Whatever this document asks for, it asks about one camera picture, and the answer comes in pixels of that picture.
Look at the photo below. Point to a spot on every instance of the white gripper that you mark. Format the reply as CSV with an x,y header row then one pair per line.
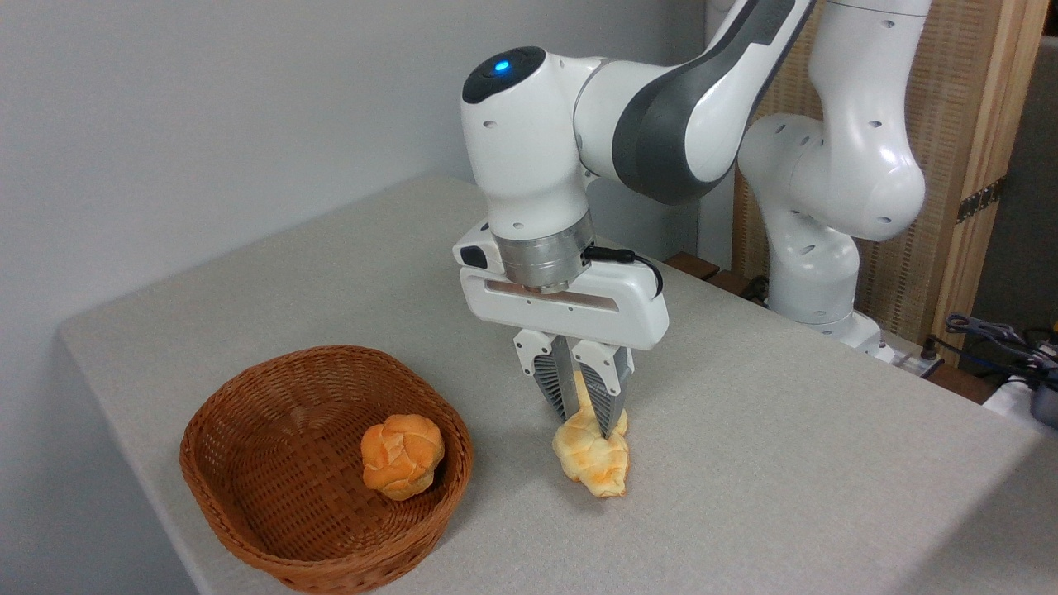
x,y
603,310

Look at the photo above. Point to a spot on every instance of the brown wicker basket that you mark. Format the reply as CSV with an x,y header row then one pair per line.
x,y
273,463

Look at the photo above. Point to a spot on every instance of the long braided bread loaf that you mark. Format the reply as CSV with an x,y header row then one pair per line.
x,y
591,463

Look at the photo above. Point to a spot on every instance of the brown wooden base board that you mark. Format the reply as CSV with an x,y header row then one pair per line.
x,y
959,382

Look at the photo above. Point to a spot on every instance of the black metal screen hinge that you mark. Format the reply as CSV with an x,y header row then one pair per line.
x,y
981,199

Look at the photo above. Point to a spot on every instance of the wooden rattan folding screen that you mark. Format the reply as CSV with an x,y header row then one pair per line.
x,y
950,99

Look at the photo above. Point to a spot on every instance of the white box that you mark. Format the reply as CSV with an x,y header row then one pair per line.
x,y
1010,403

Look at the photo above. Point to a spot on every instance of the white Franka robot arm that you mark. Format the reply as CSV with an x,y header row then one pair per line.
x,y
529,165

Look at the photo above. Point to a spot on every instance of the round orange bread roll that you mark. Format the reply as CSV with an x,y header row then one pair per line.
x,y
402,456

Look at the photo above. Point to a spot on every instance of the black plug at robot base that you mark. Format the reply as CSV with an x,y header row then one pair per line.
x,y
931,349

